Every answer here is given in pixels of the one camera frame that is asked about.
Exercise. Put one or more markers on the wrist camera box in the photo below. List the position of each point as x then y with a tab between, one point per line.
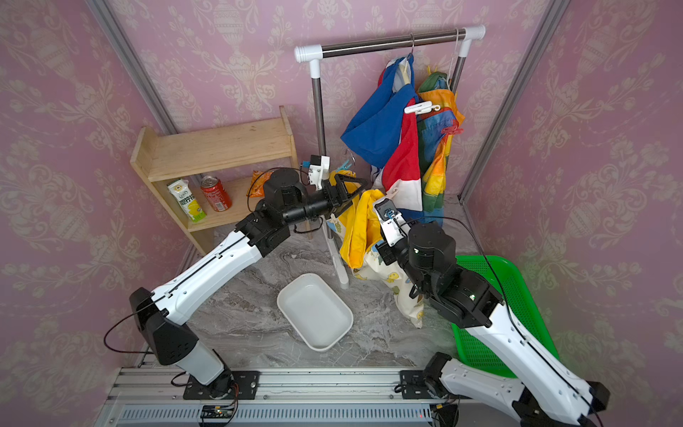
389	219
318	171

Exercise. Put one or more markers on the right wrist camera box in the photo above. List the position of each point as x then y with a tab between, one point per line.
389	219

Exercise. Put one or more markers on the small circuit board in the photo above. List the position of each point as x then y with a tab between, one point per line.
217	413

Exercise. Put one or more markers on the white clothespin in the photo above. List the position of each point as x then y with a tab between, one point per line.
425	107

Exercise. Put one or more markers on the red soda can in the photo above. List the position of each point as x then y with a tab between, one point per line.
215	194

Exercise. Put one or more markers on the wooden two-tier shelf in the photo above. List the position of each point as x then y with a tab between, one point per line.
159	160

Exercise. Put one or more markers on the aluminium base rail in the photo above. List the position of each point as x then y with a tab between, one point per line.
292	397

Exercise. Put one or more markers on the rainbow striped jacket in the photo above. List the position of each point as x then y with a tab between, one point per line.
434	147

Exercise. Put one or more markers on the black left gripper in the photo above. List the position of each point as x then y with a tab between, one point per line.
335	205

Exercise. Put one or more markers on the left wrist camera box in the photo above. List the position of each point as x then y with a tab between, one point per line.
318	171

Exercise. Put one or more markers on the orange snack bag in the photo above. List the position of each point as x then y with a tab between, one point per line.
256	188

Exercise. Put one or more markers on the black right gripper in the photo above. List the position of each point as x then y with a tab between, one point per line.
389	253

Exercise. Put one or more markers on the yellow dinosaur print jacket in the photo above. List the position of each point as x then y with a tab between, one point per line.
359	230

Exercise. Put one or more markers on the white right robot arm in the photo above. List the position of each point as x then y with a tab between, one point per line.
542	392

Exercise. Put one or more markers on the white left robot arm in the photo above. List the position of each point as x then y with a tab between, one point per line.
161	315

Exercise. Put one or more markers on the red clothespin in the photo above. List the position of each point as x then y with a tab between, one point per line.
453	129

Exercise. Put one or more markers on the green white juice carton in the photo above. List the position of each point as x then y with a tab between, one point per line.
180	190

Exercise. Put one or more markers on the blue red white jacket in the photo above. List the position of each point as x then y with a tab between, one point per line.
385	135

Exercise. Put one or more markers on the white plastic tray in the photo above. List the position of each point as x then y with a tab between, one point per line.
315	311

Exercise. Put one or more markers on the blue clothespin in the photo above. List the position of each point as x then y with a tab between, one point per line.
346	168

